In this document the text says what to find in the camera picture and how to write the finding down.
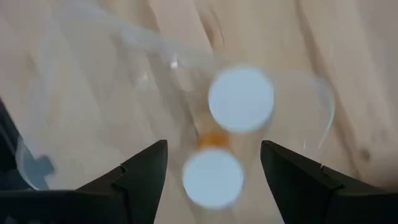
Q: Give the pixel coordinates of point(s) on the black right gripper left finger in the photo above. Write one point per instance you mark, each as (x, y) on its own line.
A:
(143, 186)

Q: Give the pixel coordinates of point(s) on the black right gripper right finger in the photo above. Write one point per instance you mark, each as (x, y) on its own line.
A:
(289, 186)

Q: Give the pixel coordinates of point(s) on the clear bag of orange bottles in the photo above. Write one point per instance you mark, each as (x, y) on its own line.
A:
(161, 43)

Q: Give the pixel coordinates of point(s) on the black aluminium table frame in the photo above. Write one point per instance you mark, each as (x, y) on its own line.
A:
(6, 149)

